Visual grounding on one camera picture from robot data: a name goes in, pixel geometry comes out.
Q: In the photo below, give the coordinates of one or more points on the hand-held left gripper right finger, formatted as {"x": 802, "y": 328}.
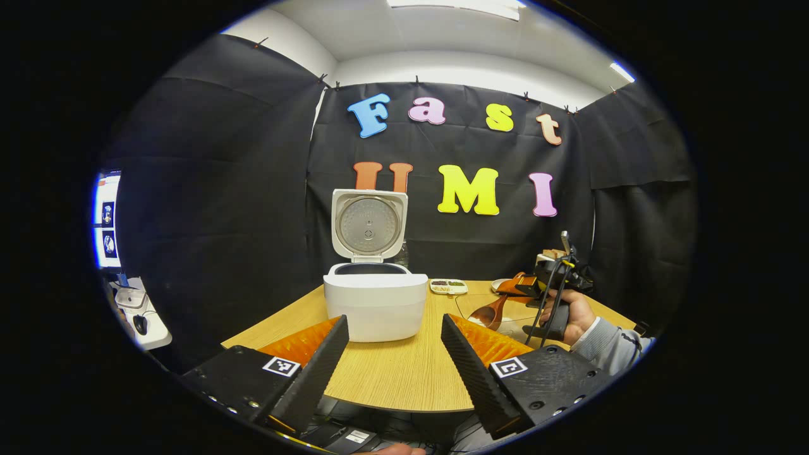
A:
{"x": 480, "y": 385}

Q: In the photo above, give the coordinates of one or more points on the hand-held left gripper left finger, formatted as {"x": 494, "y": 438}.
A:
{"x": 313, "y": 379}

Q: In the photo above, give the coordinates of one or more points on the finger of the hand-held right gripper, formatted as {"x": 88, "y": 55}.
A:
{"x": 512, "y": 286}

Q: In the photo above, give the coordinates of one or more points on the brown wooden spoon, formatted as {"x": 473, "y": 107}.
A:
{"x": 486, "y": 314}

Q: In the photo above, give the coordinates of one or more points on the white rice cooker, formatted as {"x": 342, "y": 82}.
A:
{"x": 376, "y": 309}

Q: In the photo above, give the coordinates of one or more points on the white round plate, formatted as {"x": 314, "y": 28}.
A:
{"x": 498, "y": 284}

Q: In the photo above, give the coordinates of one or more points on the toast slice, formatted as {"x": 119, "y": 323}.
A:
{"x": 554, "y": 253}

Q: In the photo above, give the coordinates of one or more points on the clear glass bowl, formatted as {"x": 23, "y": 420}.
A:
{"x": 466, "y": 304}

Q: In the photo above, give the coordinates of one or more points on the white divided condiment tray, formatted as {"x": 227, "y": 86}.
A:
{"x": 449, "y": 287}

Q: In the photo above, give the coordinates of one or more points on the clear plastic water bottle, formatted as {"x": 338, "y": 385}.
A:
{"x": 402, "y": 256}

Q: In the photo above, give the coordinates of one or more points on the white side desk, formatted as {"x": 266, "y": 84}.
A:
{"x": 155, "y": 332}

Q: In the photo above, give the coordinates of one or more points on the black computer mouse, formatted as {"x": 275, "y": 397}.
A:
{"x": 140, "y": 324}

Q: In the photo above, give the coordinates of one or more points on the small ceiling light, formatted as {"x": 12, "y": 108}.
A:
{"x": 622, "y": 71}

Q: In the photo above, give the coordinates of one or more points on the black backdrop cloth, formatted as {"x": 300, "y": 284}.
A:
{"x": 221, "y": 189}

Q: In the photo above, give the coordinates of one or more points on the computer monitor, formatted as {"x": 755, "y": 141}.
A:
{"x": 107, "y": 221}

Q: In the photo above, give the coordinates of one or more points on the long ceiling light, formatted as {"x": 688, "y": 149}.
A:
{"x": 455, "y": 7}

